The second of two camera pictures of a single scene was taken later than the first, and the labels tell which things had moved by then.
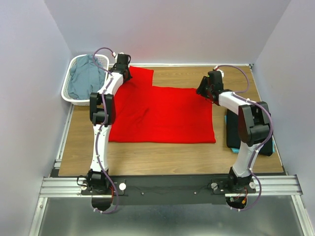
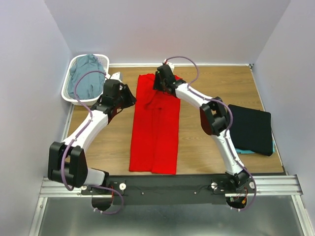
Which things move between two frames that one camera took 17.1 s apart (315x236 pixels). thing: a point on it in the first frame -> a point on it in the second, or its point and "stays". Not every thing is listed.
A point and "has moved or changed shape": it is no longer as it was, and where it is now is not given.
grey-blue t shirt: (86, 77) stays
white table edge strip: (236, 65) stays
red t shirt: (146, 113) has moved or changed shape
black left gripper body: (129, 76) -> (125, 100)
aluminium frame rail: (269, 185) stays
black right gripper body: (203, 89) -> (157, 84)
